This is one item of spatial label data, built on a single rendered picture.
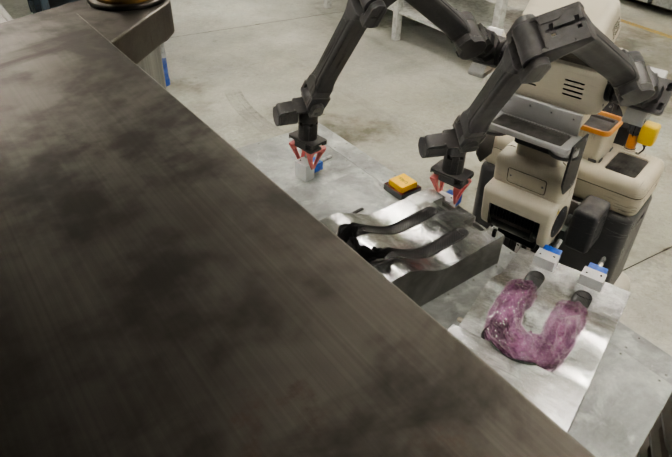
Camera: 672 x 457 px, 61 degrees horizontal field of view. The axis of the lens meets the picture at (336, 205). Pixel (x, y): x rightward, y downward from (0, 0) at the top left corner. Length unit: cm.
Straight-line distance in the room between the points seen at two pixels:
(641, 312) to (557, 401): 172
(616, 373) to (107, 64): 112
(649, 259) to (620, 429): 192
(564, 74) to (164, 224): 137
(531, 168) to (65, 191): 150
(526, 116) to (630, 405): 78
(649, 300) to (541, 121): 140
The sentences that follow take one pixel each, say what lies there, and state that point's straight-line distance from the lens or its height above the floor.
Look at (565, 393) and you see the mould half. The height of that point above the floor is 91.
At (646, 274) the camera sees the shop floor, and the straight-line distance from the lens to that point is 302.
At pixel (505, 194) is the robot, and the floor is 80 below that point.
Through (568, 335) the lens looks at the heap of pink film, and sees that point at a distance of 124.
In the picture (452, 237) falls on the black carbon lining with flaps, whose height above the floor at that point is 88.
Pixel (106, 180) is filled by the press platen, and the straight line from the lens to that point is 41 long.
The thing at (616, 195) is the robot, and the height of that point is 76.
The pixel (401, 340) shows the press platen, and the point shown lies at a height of 154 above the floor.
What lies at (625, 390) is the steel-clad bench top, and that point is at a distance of 133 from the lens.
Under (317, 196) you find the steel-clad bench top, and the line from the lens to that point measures 168.
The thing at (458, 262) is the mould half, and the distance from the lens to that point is 137.
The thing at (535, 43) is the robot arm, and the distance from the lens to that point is 115.
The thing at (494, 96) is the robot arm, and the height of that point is 124.
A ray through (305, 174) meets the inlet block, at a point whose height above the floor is 83.
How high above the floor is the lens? 175
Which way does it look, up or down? 35 degrees down
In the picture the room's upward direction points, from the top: 2 degrees clockwise
